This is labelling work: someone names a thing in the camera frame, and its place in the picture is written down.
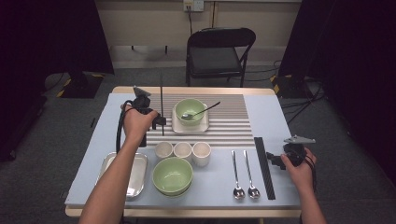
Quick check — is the black folding chair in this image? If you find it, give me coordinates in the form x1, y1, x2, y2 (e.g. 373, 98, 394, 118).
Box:
185, 27, 257, 88

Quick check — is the light blue table mat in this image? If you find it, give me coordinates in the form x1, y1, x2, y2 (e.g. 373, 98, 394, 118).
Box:
64, 92, 303, 209

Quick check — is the white cup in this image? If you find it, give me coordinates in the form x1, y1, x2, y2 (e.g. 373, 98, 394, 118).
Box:
154, 141, 175, 160
191, 141, 212, 168
173, 141, 193, 160

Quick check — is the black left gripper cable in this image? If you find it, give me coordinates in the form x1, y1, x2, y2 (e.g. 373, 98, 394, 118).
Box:
115, 99, 138, 153

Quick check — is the grey striped placemat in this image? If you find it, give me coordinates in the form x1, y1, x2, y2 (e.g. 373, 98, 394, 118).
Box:
135, 93, 256, 147

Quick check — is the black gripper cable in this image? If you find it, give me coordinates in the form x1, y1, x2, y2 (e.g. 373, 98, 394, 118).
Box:
115, 99, 138, 153
306, 155, 318, 194

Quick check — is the metal spoon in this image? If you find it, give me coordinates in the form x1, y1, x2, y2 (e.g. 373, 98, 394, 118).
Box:
180, 101, 221, 121
243, 149, 262, 200
231, 149, 247, 201

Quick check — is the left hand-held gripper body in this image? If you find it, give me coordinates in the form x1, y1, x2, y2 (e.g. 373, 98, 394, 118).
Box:
132, 86, 156, 116

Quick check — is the black curtain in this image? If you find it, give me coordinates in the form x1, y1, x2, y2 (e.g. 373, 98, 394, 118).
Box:
277, 0, 396, 188
0, 0, 116, 162

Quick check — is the white wall power outlet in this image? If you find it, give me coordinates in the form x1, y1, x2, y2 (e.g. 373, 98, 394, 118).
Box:
182, 0, 205, 13

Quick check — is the bundle of black floor cables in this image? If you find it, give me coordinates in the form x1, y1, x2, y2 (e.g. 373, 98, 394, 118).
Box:
244, 60, 328, 125

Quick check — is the slim black chopstick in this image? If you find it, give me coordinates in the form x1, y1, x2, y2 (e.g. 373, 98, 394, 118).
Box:
159, 72, 165, 137

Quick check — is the row of black chopsticks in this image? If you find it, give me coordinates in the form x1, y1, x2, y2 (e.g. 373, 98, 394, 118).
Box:
253, 136, 277, 201

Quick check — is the green bowl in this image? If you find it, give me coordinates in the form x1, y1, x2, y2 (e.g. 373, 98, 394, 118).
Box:
151, 156, 194, 194
174, 98, 206, 127
155, 186, 193, 198

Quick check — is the person's right hand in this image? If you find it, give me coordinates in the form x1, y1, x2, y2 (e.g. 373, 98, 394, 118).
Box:
279, 147, 318, 194

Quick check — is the black outlet cable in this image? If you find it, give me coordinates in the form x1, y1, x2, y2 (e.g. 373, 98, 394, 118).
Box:
186, 4, 194, 35

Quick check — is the grey round floor base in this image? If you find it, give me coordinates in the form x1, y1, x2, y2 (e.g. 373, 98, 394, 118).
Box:
44, 72, 70, 92

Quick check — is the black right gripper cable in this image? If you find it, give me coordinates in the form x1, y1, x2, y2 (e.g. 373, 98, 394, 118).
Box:
306, 155, 318, 194

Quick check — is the person's left hand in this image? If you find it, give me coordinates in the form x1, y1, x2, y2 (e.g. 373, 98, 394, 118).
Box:
120, 104, 159, 145

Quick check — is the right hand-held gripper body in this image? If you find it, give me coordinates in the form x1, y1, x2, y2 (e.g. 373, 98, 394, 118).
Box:
283, 134, 317, 166

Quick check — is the black taped stand base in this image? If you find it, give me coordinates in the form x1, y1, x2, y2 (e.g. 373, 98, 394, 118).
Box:
56, 72, 106, 100
270, 74, 312, 100

